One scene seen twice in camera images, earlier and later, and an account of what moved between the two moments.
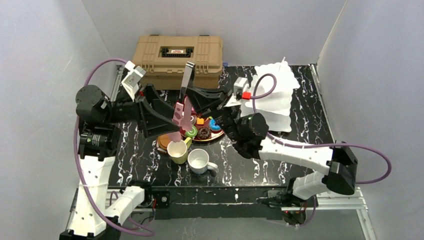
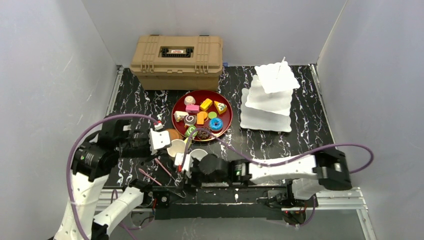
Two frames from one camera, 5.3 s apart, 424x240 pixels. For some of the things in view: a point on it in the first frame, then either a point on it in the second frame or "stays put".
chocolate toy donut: [204, 133] stays put
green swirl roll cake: [193, 132] stays put
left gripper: [143, 110] to [145, 143]
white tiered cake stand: [270, 95] stays put
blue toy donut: [213, 126] stays put
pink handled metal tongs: [182, 111] to [183, 194]
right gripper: [227, 108] to [193, 173]
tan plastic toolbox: [163, 58] stays put
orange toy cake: [200, 121] stays put
